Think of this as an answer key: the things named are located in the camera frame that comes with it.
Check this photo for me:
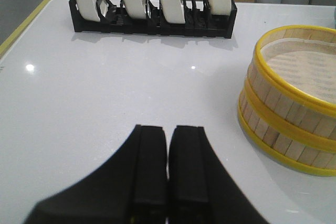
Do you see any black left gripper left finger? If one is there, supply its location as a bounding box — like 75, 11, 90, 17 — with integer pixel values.
25, 125, 167, 223

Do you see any bamboo steamer basket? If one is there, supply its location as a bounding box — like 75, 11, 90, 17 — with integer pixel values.
242, 25, 335, 140
238, 93, 335, 176

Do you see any black dish rack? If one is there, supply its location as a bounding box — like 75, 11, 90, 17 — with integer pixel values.
69, 0, 237, 39

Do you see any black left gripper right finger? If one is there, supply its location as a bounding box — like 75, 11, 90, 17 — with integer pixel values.
169, 125, 267, 223

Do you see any liner paper in upper basket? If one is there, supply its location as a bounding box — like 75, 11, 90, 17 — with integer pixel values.
261, 38, 335, 103

